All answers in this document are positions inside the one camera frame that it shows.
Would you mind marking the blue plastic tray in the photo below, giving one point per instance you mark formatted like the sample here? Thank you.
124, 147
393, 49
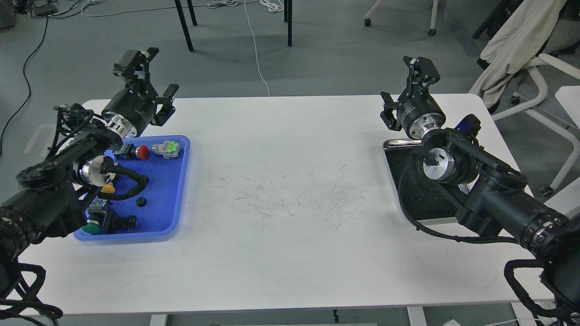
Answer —
160, 217

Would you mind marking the yellow push button switch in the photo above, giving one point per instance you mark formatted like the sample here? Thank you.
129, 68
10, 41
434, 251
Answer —
108, 189

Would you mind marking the black selector switch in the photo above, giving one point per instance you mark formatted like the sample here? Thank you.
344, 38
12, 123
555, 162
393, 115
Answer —
113, 221

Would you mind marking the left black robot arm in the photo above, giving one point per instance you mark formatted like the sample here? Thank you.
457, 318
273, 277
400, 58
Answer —
55, 193

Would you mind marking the white office chair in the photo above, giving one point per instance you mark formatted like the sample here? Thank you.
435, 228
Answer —
531, 107

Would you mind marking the green push button switch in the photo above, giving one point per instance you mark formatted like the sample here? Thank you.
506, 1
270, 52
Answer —
96, 213

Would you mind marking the green and grey switch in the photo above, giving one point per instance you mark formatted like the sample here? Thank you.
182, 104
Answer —
167, 149

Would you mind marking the beige cloth on chair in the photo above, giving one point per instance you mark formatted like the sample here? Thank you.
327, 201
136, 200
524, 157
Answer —
518, 40

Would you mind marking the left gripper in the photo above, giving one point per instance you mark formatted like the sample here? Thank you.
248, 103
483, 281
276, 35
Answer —
133, 108

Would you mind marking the red push button switch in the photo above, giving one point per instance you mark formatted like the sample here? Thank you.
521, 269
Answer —
129, 152

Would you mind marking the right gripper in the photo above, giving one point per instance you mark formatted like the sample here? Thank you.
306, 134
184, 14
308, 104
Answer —
416, 110

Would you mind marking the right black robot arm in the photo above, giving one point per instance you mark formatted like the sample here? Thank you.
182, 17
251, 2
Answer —
449, 187

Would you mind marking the steel tray with black mat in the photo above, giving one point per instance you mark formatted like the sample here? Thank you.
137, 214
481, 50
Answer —
418, 196

